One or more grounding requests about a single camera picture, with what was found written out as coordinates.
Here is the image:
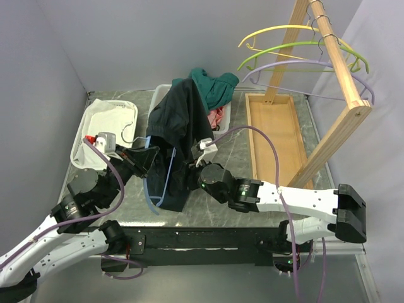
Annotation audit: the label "pink garment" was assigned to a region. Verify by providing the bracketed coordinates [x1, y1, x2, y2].
[208, 107, 224, 131]

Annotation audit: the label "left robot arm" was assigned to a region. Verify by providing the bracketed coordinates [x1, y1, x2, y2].
[1, 146, 159, 302]

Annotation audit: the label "purple hanger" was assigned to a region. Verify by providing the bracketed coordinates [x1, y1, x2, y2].
[242, 59, 375, 105]

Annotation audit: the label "white laundry basket with clothes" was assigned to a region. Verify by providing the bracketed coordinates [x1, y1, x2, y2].
[148, 84, 231, 138]

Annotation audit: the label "green hanger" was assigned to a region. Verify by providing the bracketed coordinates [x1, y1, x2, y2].
[237, 41, 370, 74]

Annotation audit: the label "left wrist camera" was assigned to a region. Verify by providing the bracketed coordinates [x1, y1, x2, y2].
[84, 132, 116, 154]

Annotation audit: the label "blue hanger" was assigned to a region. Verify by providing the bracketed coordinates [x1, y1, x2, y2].
[121, 122, 177, 216]

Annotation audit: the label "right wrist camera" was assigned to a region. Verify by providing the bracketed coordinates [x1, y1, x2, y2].
[193, 138, 218, 167]

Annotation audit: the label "dark navy shorts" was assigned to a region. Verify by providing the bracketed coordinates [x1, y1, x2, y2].
[146, 78, 214, 212]

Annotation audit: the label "teal garment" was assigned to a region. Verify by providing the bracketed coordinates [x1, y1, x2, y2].
[189, 68, 239, 114]

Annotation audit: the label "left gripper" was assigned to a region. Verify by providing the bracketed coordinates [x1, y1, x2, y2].
[99, 143, 160, 207]

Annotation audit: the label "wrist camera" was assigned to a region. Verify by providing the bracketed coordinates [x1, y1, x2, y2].
[193, 138, 218, 167]
[84, 132, 116, 154]

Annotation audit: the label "yellow hanger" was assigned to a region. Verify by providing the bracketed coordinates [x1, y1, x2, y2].
[238, 25, 360, 73]

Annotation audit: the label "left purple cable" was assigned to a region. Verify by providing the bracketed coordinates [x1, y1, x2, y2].
[0, 138, 145, 281]

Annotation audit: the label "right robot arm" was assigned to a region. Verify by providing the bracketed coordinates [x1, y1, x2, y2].
[189, 163, 367, 252]

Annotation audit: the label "white basket with cloth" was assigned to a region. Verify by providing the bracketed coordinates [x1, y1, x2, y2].
[69, 99, 139, 171]

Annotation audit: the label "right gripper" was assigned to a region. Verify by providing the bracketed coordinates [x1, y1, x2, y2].
[172, 153, 227, 203]

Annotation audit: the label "white cloth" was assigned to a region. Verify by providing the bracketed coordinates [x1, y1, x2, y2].
[73, 98, 137, 168]

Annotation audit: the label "wooden hanger rack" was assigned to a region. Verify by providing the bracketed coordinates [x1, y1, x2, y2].
[246, 1, 372, 188]

